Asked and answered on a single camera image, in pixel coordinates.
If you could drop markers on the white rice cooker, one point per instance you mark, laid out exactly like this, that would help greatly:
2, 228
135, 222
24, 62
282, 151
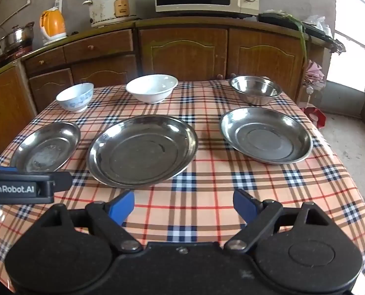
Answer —
108, 7

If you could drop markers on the window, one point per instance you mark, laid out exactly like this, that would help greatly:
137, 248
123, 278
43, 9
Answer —
354, 21

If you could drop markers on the clear plastic bag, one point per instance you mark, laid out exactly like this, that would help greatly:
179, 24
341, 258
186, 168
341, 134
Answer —
319, 23

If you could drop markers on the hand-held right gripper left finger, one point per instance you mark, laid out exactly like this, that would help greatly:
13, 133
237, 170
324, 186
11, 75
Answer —
120, 206

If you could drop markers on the plain white bowl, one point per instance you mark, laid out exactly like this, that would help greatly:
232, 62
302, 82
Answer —
151, 89

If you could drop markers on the wooden single-door cabinet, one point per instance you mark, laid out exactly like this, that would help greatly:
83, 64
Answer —
7, 107

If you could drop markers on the small steel plate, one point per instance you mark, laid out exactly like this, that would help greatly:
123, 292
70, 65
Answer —
47, 147

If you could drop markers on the wooden double-door cabinet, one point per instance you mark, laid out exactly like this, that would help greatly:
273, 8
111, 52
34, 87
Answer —
185, 49

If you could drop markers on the black flat appliance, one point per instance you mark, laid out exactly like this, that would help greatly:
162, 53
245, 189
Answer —
271, 18

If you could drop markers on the red bag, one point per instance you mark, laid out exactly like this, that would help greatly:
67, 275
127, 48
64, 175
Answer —
316, 115

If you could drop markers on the steel cooking pot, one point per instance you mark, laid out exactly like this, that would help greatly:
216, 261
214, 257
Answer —
16, 37

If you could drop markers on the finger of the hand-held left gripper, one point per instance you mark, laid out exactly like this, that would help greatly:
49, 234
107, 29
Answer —
1, 169
62, 181

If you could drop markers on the steel bowl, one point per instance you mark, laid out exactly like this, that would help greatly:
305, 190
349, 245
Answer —
256, 90

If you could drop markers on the medium steel plate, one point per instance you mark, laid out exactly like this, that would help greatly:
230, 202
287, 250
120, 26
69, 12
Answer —
262, 138

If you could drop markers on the red induction cooker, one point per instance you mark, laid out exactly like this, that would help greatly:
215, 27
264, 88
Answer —
16, 54

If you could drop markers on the wooden cabinet with drawers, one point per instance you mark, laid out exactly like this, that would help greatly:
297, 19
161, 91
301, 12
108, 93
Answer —
99, 44

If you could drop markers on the blue patterned white bowl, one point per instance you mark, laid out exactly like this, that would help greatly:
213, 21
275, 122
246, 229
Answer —
74, 98

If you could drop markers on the plaid tablecloth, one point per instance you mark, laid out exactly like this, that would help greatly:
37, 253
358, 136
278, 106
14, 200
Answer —
200, 196

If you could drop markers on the large steel basin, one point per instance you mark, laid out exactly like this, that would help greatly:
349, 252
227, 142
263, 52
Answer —
142, 153

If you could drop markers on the white wall power strip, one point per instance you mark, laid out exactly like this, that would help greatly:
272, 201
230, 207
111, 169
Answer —
58, 4

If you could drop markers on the pink cloth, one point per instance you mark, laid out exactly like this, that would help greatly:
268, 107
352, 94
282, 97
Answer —
314, 73

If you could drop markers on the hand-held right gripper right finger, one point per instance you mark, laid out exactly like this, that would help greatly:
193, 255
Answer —
245, 206

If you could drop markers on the orange electric kettle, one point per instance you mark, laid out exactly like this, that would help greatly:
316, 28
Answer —
51, 26

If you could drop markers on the green onion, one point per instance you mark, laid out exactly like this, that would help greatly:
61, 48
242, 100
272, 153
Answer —
302, 37

